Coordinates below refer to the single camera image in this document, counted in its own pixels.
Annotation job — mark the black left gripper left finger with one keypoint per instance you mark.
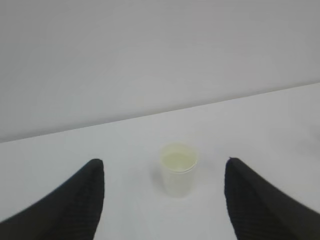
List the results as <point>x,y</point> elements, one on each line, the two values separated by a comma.
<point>70,212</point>

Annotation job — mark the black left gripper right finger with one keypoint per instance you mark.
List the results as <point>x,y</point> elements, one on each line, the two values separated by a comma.
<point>260,211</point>

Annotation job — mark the white paper cup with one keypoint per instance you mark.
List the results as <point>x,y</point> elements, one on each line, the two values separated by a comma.
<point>178,162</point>

